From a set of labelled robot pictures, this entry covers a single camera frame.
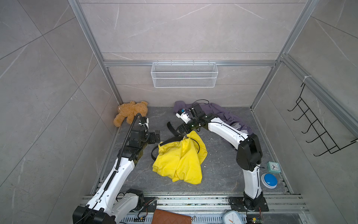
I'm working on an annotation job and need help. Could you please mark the brown leather wallet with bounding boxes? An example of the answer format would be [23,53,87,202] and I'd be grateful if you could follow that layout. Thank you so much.
[152,209,192,224]

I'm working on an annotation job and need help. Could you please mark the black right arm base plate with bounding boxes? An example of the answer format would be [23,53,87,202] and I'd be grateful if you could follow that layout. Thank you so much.
[228,197,269,212]

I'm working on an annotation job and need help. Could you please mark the brown teddy bear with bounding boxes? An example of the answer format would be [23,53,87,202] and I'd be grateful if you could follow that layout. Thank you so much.
[113,101,148,127]

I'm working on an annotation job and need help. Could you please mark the purple jacket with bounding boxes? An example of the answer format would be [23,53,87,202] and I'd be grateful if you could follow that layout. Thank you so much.
[173,101,253,134]

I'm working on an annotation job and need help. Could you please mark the yellow trousers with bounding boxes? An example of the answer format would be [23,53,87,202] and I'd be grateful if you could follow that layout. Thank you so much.
[152,131,208,184]

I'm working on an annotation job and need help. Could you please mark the white wire mesh basket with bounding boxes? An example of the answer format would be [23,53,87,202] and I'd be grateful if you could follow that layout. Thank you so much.
[151,62,218,88]

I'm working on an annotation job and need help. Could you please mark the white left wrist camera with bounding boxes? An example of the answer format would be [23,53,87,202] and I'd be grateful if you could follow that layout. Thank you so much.
[139,117,149,132]

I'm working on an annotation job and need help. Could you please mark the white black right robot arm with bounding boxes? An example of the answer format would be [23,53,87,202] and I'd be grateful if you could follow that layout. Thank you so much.
[176,105,264,211]

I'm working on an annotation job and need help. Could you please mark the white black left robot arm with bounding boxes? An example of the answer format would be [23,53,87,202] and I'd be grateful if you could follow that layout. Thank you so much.
[72,113,160,224]

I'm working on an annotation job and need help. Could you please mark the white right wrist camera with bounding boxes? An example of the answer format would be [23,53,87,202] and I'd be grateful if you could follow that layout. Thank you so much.
[176,109,191,124]

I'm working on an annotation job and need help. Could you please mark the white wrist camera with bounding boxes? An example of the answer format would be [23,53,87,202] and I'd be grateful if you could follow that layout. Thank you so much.
[176,109,191,124]
[139,117,149,132]

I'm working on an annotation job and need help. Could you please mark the black wire hook rack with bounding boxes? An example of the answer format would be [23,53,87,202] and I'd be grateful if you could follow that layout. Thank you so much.
[287,83,358,157]

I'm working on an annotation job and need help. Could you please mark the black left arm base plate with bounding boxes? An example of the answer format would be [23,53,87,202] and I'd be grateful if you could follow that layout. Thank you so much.
[132,197,158,212]

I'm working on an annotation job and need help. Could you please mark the white clock at bottom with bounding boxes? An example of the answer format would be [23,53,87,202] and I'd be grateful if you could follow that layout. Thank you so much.
[222,211,244,224]

